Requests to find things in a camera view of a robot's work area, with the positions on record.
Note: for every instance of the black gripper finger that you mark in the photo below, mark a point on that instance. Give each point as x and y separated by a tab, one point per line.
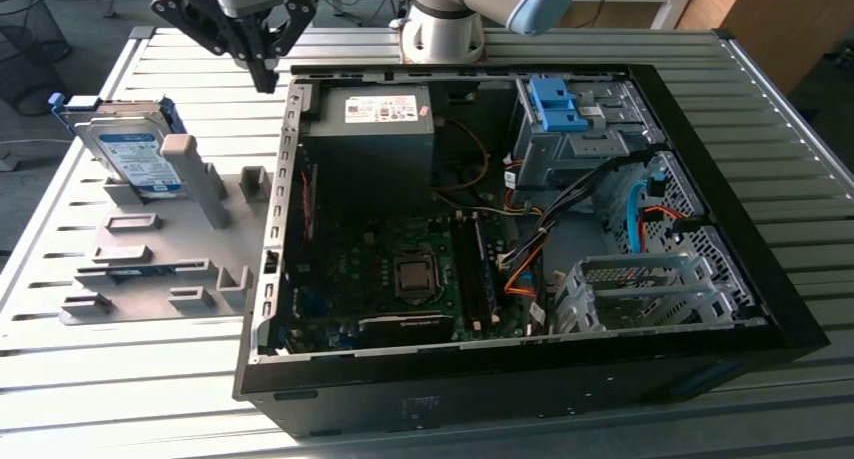
188	14
297	14

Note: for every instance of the hard disk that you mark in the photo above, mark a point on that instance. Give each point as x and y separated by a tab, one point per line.
134	164

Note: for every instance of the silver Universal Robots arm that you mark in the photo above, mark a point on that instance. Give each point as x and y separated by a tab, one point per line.
441	34

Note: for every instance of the silver disk bay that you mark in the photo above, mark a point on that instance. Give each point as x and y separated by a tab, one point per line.
641	279

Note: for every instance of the grey power supply unit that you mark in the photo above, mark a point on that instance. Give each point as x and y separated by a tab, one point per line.
374	149

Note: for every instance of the grey floor box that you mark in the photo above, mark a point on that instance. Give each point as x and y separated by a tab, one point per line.
9	161

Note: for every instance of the blue plastic drive latch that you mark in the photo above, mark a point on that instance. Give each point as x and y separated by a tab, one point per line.
555	109

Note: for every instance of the grey parts rack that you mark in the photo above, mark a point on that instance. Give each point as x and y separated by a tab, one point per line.
168	239

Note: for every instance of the grey metal drive cage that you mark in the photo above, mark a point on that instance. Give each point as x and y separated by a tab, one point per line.
588	149

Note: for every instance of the green motherboard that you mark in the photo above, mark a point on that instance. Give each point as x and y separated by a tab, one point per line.
354	279

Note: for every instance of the white-legged wooden desk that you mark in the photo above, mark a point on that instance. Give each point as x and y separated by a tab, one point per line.
664	9

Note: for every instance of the silver CPU in socket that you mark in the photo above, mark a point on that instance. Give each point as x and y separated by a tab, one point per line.
414	275

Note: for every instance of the black RAM stick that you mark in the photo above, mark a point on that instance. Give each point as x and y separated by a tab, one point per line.
487	274

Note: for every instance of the black graphics card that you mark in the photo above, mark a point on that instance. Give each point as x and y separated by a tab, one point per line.
404	329

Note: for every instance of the wooden cabinet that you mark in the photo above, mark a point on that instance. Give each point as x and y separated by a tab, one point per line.
788	29

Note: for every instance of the black open PC case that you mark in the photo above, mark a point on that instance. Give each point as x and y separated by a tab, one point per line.
468	389

